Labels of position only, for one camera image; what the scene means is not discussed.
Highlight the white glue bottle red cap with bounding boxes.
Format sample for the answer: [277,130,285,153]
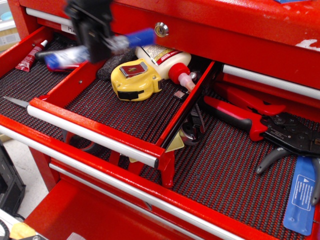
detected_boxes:
[135,44,196,92]

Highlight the dark grey sanding sponge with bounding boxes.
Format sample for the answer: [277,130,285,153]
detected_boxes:
[96,48,136,81]

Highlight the silver round metal tool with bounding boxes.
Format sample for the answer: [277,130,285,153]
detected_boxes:
[179,103,205,146]

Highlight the yellow tape measure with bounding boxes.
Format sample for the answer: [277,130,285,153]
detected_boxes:
[110,58,164,102]

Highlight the black box on floor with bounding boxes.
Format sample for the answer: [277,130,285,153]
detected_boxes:
[0,142,26,215]

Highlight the red capped white marker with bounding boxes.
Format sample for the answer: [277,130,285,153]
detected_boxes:
[46,64,79,73]

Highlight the black spring clamp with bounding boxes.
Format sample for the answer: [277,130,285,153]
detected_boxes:
[35,32,78,62]

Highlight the blue capped white marker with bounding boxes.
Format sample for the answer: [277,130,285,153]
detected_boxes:
[44,28,156,68]

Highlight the black tape roll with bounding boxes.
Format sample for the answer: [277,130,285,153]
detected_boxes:
[61,129,102,154]

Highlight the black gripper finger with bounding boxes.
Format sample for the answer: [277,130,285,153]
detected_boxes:
[73,19,113,64]

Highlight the white markers drawer label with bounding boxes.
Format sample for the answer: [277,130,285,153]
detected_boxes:
[61,24,76,35]

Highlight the small open red drawer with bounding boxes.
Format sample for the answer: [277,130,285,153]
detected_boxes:
[26,56,214,189]

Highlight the silver cabinet lock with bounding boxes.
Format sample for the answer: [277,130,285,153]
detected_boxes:
[154,22,169,38]

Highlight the wide open red drawer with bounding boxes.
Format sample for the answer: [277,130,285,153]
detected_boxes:
[0,27,305,240]

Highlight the upper right closed drawer handle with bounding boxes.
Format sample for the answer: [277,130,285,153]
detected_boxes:
[222,64,320,100]

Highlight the red threadlocker tube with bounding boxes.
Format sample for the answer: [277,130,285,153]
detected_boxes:
[15,40,48,72]

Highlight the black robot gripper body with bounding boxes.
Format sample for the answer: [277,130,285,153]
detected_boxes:
[64,0,113,25]

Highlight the grey handled pliers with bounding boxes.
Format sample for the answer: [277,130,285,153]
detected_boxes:
[255,147,320,206]

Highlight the red handled crimping tool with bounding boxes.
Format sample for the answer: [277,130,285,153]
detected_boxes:
[198,82,320,157]

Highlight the red metal tool chest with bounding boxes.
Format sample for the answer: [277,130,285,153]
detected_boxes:
[0,0,320,240]

